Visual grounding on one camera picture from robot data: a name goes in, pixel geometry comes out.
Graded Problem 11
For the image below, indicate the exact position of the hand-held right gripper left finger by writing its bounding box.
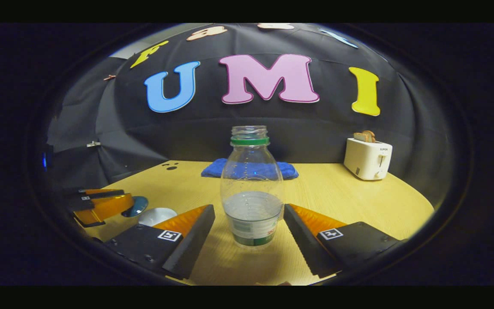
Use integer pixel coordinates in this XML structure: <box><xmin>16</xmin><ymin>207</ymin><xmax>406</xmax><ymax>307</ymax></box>
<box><xmin>105</xmin><ymin>204</ymin><xmax>216</xmax><ymax>281</ymax></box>

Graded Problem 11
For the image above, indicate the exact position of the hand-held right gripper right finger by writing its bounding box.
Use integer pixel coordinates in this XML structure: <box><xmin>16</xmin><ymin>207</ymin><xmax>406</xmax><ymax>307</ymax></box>
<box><xmin>283</xmin><ymin>203</ymin><xmax>407</xmax><ymax>279</ymax></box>

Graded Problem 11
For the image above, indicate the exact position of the teal teacup lid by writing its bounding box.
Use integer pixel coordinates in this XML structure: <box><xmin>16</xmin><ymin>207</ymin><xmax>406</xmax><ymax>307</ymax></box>
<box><xmin>122</xmin><ymin>196</ymin><xmax>149</xmax><ymax>218</ymax></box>

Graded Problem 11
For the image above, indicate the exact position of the clear plastic water bottle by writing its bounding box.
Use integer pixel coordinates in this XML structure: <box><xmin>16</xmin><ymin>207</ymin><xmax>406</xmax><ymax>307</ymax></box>
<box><xmin>220</xmin><ymin>125</ymin><xmax>284</xmax><ymax>249</ymax></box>

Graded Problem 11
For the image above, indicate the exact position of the blue folded towel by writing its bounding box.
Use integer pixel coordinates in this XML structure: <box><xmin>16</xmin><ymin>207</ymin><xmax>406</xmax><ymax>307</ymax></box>
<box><xmin>201</xmin><ymin>158</ymin><xmax>299</xmax><ymax>180</ymax></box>

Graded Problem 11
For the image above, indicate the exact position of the white toaster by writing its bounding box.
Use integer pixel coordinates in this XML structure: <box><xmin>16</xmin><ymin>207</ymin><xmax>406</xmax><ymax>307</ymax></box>
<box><xmin>343</xmin><ymin>137</ymin><xmax>393</xmax><ymax>181</ymax></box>

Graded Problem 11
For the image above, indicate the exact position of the black backdrop cloth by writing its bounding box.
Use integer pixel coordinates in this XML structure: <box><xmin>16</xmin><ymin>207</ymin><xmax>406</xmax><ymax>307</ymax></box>
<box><xmin>48</xmin><ymin>24</ymin><xmax>449</xmax><ymax>206</ymax></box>

